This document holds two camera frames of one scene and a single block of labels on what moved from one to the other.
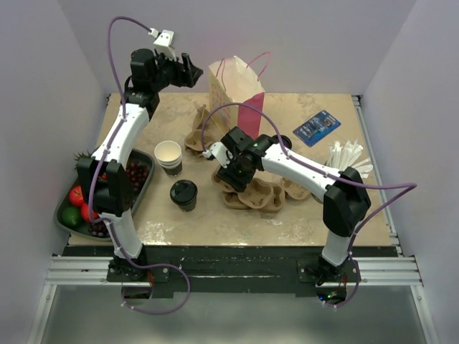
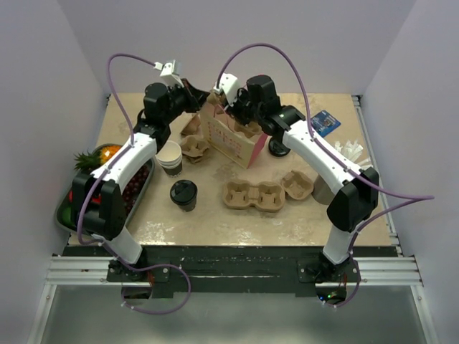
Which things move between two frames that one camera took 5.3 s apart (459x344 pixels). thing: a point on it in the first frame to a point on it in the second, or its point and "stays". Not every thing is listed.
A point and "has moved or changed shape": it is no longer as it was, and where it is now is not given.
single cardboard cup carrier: x=200 y=117 to x=192 y=127
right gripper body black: x=237 y=173 to x=242 y=109
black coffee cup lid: x=183 y=191 stays
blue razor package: x=317 y=128 stays
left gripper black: x=185 y=77 to x=197 y=96
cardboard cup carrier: x=295 y=190 stays
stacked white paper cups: x=168 y=155 stays
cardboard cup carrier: x=258 y=194 stays
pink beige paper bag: x=231 y=82 has moved or changed shape
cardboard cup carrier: x=193 y=140 has moved or changed shape
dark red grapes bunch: x=138 y=175 stays
